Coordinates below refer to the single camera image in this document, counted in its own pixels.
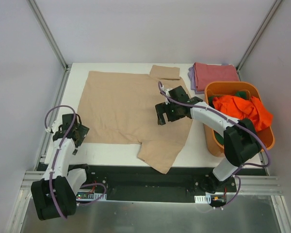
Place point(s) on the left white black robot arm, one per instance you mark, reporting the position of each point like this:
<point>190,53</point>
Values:
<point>55,194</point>

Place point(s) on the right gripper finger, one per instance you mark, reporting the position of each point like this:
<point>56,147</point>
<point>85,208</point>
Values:
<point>161,120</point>
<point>162,108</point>

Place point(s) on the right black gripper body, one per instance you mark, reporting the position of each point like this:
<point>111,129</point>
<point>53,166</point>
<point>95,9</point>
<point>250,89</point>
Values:
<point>163,109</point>

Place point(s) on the left aluminium frame post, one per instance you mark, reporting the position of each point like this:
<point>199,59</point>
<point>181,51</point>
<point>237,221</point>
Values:
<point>47,33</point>

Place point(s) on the orange plastic basket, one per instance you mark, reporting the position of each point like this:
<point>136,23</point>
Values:
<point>231,88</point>

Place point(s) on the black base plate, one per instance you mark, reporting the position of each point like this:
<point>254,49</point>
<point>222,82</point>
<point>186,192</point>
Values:
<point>132,183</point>

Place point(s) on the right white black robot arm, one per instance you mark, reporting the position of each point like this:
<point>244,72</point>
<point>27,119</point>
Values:
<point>241,142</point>

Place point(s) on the green t shirt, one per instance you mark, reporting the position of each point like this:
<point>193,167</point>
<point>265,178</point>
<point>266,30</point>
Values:
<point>241,93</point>

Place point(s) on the aluminium frame post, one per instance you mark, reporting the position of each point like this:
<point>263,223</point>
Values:
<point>263,26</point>
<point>47,33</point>

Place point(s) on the orange t shirt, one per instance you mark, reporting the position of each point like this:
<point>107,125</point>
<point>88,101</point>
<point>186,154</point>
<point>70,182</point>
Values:
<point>258,114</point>

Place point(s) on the folded purple t shirt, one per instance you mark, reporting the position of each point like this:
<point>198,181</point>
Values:
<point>192,80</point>

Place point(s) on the folded red t shirt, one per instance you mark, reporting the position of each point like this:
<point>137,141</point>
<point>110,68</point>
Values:
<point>214,72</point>

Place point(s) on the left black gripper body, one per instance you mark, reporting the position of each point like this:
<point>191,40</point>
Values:
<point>81,134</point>

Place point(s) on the right white cable duct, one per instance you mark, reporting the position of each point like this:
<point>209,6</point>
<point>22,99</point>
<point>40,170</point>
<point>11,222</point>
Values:
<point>206,199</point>

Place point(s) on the right aluminium frame post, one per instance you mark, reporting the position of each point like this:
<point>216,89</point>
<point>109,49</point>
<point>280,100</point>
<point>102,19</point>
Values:
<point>263,26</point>

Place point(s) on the white cable duct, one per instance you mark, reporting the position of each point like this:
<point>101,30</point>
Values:
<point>89,197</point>
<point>206,199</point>

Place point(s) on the left white cable duct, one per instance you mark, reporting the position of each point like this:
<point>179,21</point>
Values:
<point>89,197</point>

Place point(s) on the beige t shirt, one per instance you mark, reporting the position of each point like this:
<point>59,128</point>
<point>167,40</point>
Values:
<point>119,108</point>

